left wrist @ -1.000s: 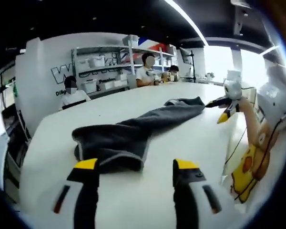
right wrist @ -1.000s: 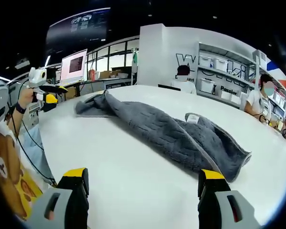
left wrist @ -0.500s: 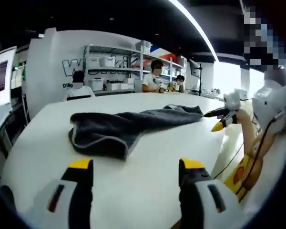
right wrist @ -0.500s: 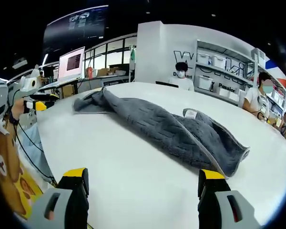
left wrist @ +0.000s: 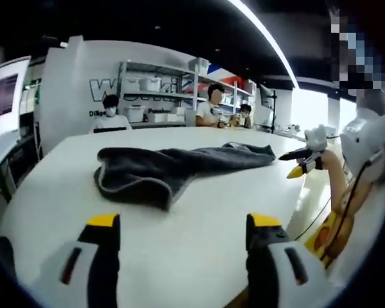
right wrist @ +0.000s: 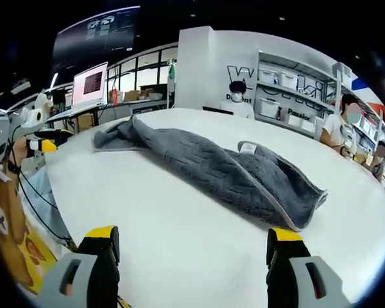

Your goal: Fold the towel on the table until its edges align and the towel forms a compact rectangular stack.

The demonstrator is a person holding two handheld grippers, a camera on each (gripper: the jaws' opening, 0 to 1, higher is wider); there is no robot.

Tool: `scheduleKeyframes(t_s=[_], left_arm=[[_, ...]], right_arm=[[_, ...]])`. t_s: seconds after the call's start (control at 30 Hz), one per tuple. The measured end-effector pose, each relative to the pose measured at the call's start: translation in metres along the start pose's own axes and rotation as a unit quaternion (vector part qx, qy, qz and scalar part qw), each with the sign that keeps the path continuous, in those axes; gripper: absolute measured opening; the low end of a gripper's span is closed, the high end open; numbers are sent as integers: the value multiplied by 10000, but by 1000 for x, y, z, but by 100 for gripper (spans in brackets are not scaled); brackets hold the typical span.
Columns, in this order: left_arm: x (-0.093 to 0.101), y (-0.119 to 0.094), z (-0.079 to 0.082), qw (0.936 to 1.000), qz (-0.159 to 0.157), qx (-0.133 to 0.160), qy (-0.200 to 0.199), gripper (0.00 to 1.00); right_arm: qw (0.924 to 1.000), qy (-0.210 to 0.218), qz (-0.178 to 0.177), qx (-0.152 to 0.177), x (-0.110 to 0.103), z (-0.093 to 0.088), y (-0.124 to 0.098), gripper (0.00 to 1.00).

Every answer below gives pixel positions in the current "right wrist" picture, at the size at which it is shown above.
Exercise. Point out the green hanging item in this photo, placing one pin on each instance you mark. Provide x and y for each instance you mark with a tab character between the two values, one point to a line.
171	75

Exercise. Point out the large dark wall screen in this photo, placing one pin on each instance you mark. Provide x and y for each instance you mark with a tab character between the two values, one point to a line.
93	35

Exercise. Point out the metal storage shelf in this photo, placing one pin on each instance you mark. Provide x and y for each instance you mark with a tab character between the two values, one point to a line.
337	86

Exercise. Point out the operator in yellow bear shirt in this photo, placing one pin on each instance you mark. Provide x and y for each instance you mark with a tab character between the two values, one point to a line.
6	231

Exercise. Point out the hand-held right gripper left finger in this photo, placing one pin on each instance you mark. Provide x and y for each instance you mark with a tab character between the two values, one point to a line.
80	276

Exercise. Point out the orange container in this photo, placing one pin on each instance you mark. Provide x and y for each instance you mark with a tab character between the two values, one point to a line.
115	96

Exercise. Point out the person's light blue jeans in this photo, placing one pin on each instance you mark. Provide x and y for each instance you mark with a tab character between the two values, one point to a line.
38	189

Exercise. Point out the person's left hand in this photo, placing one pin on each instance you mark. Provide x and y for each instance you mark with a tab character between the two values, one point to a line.
20	148

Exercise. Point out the white table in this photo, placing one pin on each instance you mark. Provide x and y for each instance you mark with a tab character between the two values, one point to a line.
179	208

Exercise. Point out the cardboard box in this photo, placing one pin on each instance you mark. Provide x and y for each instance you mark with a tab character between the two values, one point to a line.
132	96

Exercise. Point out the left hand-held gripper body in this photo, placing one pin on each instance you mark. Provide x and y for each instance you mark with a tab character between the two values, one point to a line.
35	112

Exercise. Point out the black laptop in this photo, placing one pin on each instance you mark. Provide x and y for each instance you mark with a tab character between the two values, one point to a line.
218	110

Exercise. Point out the black wristband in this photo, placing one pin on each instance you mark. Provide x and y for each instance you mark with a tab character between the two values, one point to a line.
14	168

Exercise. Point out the white framed computer monitor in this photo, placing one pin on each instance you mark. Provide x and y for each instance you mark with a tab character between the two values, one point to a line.
90	85

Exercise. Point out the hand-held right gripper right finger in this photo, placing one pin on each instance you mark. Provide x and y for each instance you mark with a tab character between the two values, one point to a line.
295	276

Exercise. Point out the white storage shelf with boxes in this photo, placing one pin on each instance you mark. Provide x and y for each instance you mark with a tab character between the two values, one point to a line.
288	78

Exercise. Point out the long work desk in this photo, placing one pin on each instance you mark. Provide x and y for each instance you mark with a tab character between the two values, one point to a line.
115	107

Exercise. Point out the grey towel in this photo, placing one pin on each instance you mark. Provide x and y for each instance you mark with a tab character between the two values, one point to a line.
211	167

